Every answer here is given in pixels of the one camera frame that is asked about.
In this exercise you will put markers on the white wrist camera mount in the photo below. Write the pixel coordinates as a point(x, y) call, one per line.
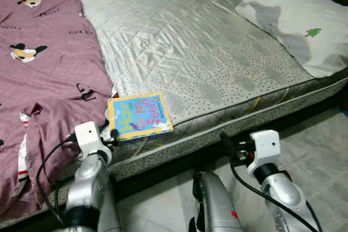
point(265, 148)
point(89, 138)

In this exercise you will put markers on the white quilted mattress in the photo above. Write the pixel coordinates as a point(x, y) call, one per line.
point(174, 42)

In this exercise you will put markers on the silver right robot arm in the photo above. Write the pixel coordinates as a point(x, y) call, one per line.
point(285, 194)

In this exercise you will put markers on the white pillow with green tree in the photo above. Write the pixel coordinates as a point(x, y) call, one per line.
point(304, 20)

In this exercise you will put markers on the grey left robot leg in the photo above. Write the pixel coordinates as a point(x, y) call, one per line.
point(116, 215)

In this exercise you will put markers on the grey right robot leg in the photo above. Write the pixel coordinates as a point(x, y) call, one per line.
point(215, 205)

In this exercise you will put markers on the blue yellow children's book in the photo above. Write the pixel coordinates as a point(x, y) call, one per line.
point(140, 117)

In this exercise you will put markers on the black bed frame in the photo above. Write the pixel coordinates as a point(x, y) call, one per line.
point(179, 162)

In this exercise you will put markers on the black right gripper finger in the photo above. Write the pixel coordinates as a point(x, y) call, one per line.
point(227, 141)

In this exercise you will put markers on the grey robot leg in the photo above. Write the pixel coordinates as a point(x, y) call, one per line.
point(215, 205)
point(116, 215)

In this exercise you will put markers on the purple cartoon mouse blanket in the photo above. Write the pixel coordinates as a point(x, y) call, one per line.
point(49, 74)

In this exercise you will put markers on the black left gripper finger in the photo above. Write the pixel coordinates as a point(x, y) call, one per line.
point(115, 133)

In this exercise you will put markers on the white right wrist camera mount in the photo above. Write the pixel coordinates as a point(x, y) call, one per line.
point(265, 148)

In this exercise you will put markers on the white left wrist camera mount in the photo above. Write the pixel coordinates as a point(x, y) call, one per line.
point(89, 138)

